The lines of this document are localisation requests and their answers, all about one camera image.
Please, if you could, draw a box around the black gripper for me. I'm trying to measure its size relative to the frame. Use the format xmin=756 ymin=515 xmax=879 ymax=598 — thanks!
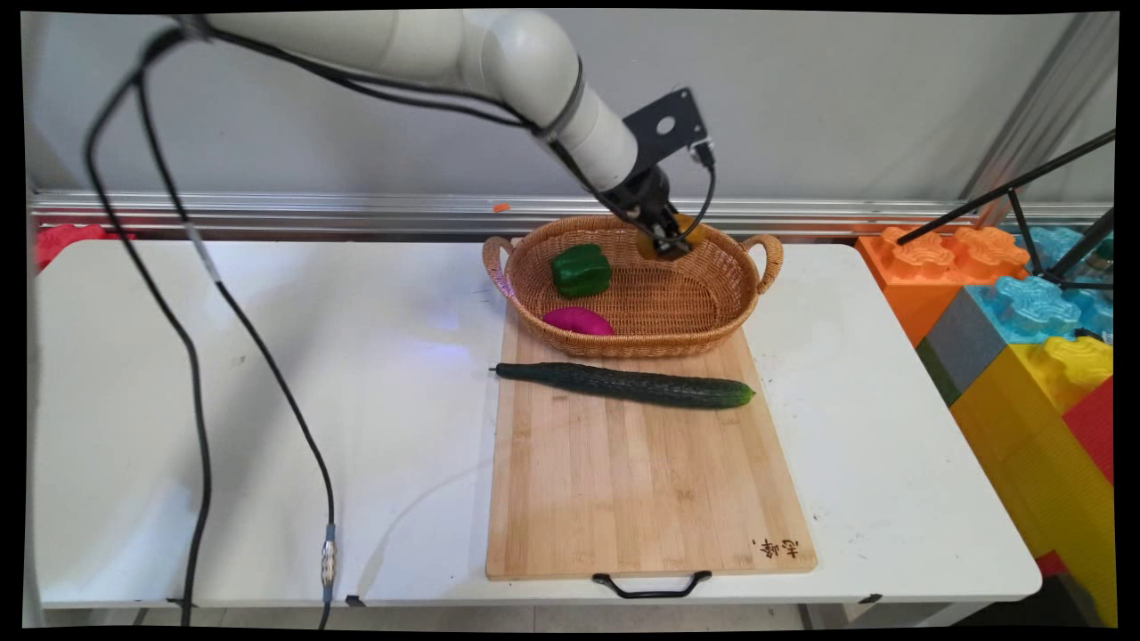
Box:
xmin=613 ymin=165 xmax=695 ymax=260

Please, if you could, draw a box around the orange yellow fruit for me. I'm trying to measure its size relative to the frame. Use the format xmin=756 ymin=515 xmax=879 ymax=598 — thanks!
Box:
xmin=637 ymin=214 xmax=711 ymax=262

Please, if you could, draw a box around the woven wicker basket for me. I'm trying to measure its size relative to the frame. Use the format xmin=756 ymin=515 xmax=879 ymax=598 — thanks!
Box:
xmin=482 ymin=214 xmax=785 ymax=360

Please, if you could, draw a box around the green bell pepper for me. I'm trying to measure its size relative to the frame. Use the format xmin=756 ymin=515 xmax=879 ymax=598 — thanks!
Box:
xmin=550 ymin=244 xmax=613 ymax=299

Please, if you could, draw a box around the purple sweet potato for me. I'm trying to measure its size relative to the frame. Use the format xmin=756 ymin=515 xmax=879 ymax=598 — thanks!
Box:
xmin=542 ymin=306 xmax=615 ymax=337

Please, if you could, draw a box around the long dark green cucumber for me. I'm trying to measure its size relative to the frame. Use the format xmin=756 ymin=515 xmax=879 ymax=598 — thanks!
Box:
xmin=489 ymin=361 xmax=757 ymax=410

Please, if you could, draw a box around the orange giant building block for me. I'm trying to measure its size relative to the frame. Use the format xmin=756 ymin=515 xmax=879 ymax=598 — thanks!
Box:
xmin=857 ymin=225 xmax=1030 ymax=348

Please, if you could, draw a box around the grey giant building block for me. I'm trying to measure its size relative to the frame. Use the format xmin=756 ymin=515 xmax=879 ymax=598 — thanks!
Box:
xmin=916 ymin=285 xmax=1009 ymax=407

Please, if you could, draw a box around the black tripod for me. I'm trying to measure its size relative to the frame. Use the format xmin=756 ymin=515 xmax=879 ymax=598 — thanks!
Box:
xmin=895 ymin=129 xmax=1117 ymax=292

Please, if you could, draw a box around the light blue giant building block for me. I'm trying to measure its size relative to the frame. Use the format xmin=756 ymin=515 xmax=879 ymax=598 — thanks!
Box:
xmin=1015 ymin=226 xmax=1086 ymax=277
xmin=966 ymin=274 xmax=1114 ymax=345

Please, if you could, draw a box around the yellow giant building block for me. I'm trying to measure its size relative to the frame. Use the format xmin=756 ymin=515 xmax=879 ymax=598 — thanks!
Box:
xmin=949 ymin=336 xmax=1119 ymax=626

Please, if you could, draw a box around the red giant building block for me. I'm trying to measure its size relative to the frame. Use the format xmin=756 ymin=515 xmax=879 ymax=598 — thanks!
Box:
xmin=1060 ymin=377 xmax=1116 ymax=486

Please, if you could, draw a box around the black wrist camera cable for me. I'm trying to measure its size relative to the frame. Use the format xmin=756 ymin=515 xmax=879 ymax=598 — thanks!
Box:
xmin=205 ymin=25 xmax=719 ymax=246

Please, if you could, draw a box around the black wrist camera mount plate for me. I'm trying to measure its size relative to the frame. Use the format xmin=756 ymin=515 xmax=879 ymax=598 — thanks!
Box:
xmin=622 ymin=86 xmax=714 ymax=172

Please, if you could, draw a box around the bamboo cutting board black handle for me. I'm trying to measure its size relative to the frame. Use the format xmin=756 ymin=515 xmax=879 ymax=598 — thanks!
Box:
xmin=485 ymin=325 xmax=818 ymax=600

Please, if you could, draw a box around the aluminium diagonal profile post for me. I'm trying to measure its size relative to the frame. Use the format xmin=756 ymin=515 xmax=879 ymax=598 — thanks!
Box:
xmin=957 ymin=13 xmax=1120 ymax=229

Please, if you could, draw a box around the aluminium wall rail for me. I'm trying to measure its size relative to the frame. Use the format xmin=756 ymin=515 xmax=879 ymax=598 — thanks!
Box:
xmin=27 ymin=189 xmax=1114 ymax=241

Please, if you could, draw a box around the thin black cable metal connector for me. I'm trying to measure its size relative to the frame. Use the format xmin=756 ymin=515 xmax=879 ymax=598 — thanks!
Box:
xmin=134 ymin=71 xmax=338 ymax=630

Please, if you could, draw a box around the thick black cable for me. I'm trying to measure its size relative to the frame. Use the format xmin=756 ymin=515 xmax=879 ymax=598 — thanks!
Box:
xmin=83 ymin=25 xmax=215 ymax=629

